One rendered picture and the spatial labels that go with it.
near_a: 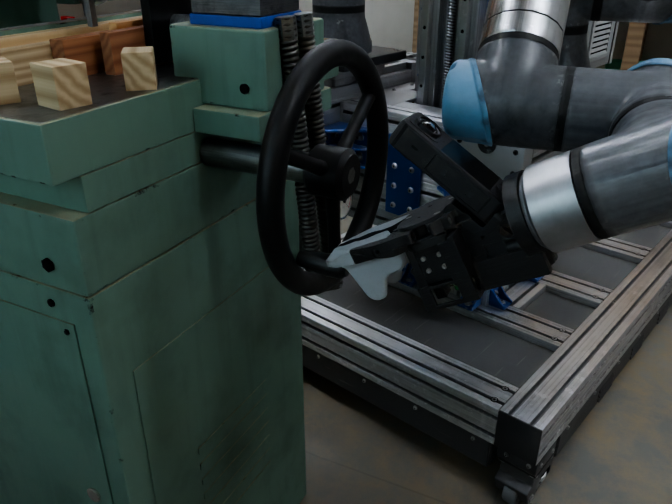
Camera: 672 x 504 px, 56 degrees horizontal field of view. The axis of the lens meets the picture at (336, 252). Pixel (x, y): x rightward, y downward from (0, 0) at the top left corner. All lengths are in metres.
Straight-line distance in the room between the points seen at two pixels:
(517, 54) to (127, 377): 0.55
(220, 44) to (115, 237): 0.25
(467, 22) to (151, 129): 0.79
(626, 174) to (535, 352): 1.05
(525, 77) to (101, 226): 0.44
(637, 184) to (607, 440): 1.22
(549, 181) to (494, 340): 1.05
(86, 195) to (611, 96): 0.50
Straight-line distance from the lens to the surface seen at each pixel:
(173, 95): 0.76
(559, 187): 0.51
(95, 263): 0.71
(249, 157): 0.77
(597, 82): 0.59
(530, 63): 0.60
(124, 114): 0.71
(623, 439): 1.68
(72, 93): 0.69
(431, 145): 0.54
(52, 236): 0.71
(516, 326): 1.56
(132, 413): 0.83
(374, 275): 0.60
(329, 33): 1.44
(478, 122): 0.59
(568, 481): 1.54
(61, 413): 0.88
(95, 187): 0.69
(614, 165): 0.50
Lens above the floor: 1.05
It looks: 27 degrees down
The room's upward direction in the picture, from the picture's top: straight up
